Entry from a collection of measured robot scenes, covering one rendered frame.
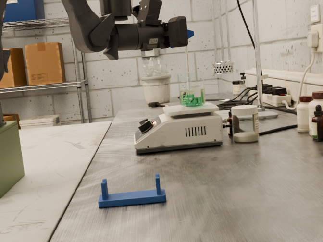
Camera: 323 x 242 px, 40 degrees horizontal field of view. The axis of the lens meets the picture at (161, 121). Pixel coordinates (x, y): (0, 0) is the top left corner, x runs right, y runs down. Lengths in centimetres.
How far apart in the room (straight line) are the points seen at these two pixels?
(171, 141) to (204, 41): 250
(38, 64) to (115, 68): 62
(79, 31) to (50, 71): 223
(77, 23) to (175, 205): 43
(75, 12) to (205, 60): 259
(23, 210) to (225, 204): 30
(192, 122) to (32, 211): 43
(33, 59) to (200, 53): 124
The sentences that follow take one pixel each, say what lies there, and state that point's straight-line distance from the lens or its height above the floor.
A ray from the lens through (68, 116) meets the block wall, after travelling 349.
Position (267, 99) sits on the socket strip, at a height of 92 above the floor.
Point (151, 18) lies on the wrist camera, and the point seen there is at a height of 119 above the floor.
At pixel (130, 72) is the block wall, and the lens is 341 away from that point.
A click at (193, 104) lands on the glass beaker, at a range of 100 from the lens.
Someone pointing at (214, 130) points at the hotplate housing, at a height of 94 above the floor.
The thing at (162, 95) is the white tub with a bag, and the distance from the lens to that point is 198.
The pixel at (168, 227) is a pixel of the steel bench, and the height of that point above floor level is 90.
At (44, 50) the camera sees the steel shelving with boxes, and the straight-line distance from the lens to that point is 312.
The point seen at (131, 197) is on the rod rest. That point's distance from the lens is 66.
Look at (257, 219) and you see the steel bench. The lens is 57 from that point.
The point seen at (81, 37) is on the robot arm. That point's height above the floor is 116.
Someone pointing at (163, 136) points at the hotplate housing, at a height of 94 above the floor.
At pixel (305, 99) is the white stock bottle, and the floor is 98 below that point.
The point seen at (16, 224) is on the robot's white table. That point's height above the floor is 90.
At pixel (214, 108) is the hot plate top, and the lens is 98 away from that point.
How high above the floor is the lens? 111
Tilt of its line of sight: 8 degrees down
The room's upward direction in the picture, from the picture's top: 5 degrees counter-clockwise
